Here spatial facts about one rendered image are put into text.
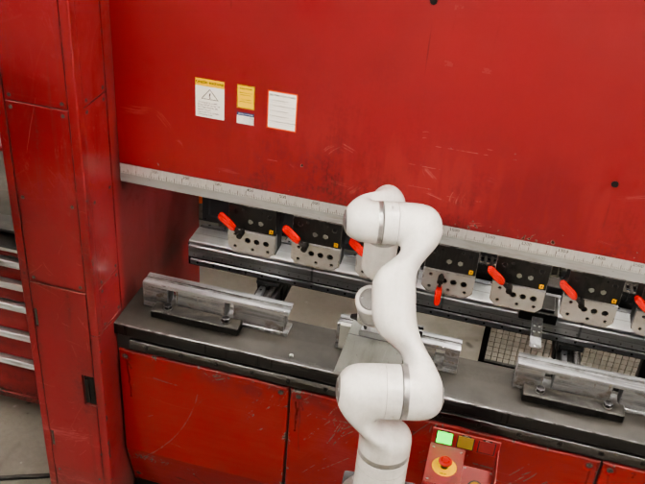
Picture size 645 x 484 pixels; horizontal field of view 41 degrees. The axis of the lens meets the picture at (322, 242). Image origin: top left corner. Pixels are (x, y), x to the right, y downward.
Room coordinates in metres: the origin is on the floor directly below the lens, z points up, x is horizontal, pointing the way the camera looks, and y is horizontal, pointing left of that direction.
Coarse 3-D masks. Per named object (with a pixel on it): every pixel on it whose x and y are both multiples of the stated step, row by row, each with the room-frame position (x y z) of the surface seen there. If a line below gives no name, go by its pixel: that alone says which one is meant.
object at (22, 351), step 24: (0, 168) 2.92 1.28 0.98; (0, 192) 2.74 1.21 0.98; (0, 264) 2.53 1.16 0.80; (0, 288) 2.56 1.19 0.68; (0, 312) 2.56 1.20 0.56; (24, 312) 2.52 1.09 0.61; (0, 336) 2.56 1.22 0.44; (24, 336) 2.52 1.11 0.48; (0, 360) 2.55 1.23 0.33; (24, 360) 2.54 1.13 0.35; (0, 384) 2.57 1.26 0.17; (24, 384) 2.55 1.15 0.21
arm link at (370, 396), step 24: (336, 384) 1.40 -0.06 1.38; (360, 384) 1.37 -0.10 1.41; (384, 384) 1.38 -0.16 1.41; (360, 408) 1.35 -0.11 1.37; (384, 408) 1.35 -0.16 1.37; (360, 432) 1.35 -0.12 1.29; (384, 432) 1.38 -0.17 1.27; (408, 432) 1.41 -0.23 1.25; (384, 456) 1.35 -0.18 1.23; (408, 456) 1.38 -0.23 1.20
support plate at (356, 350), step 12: (348, 336) 2.04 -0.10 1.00; (360, 336) 2.05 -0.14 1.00; (348, 348) 1.99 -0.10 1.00; (360, 348) 1.99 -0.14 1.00; (372, 348) 2.00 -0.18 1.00; (384, 348) 2.00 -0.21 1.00; (348, 360) 1.93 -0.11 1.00; (360, 360) 1.93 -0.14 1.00; (372, 360) 1.94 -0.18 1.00; (384, 360) 1.94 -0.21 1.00; (396, 360) 1.95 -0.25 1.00; (336, 372) 1.88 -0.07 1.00
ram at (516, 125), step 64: (128, 0) 2.26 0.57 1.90; (192, 0) 2.22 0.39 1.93; (256, 0) 2.19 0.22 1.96; (320, 0) 2.15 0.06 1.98; (384, 0) 2.12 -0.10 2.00; (448, 0) 2.09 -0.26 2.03; (512, 0) 2.05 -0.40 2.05; (576, 0) 2.02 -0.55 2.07; (640, 0) 1.99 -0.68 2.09; (128, 64) 2.27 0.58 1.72; (192, 64) 2.23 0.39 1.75; (256, 64) 2.19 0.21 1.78; (320, 64) 2.15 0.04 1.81; (384, 64) 2.11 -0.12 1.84; (448, 64) 2.08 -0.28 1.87; (512, 64) 2.05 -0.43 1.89; (576, 64) 2.02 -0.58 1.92; (640, 64) 1.99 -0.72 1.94; (128, 128) 2.27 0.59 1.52; (192, 128) 2.23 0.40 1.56; (256, 128) 2.19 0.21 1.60; (320, 128) 2.15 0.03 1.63; (384, 128) 2.11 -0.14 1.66; (448, 128) 2.07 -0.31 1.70; (512, 128) 2.04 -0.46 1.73; (576, 128) 2.01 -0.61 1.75; (640, 128) 1.98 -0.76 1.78; (192, 192) 2.23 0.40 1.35; (320, 192) 2.14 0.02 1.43; (448, 192) 2.07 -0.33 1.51; (512, 192) 2.03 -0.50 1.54; (576, 192) 2.00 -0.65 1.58; (640, 192) 1.97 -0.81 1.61; (512, 256) 2.03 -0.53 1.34; (640, 256) 1.96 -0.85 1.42
